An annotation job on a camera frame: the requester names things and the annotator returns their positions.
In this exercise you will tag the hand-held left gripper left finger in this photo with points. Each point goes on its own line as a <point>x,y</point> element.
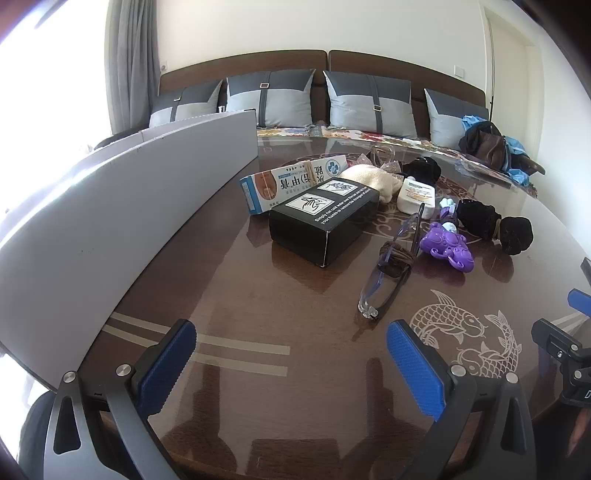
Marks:
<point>166,364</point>

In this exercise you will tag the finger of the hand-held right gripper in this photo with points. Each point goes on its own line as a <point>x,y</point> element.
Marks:
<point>580,302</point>
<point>554,339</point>

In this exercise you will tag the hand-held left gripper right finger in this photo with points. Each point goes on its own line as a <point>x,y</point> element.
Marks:
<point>415,369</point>

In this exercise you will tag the clear frame glasses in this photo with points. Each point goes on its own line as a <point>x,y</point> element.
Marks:
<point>371,295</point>

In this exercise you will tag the purple octopus toy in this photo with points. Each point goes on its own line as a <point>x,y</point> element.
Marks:
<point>445,242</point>

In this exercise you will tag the small purple toy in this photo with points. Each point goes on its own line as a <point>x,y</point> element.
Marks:
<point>447,212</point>

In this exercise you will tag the black cardboard box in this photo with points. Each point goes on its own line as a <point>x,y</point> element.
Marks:
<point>314,230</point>

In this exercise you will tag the white lotion bottle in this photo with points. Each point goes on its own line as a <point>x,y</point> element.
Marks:
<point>415,196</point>

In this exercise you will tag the cream knitted cloth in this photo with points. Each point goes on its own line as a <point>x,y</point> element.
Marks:
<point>374,180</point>

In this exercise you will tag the black velvet scrunchie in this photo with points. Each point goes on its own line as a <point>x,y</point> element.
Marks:
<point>422,167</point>

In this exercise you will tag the white and blue ointment carton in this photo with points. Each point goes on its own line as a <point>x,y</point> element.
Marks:
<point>286,187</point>

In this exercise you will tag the brown patterned desktop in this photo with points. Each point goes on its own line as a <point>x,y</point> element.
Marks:
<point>277,300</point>

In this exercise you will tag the clear plastic packet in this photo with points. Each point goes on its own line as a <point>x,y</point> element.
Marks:
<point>482,167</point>

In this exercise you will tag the dark bag with blue cloth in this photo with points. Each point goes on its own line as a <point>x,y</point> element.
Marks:
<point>515,146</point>

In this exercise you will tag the brown handbag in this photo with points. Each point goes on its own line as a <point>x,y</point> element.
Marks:
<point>489,145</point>

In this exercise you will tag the black cloth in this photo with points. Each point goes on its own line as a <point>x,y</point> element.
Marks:
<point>480,127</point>

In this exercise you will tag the clear tape dispenser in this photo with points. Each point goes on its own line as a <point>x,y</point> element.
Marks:
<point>382,148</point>

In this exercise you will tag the grey two-tone pillow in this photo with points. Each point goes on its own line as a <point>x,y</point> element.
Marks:
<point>445,117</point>
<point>364,101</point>
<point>272,99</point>
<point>184,106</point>

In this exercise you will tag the white door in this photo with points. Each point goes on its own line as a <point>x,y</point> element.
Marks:
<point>512,69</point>

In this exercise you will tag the floral blanket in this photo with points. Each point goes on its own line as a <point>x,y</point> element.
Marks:
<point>351,134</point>

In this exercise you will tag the grey curtain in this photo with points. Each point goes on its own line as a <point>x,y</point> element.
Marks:
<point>134,55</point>

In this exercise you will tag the grey pillows on sofa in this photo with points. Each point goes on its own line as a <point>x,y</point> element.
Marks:
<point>277,62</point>

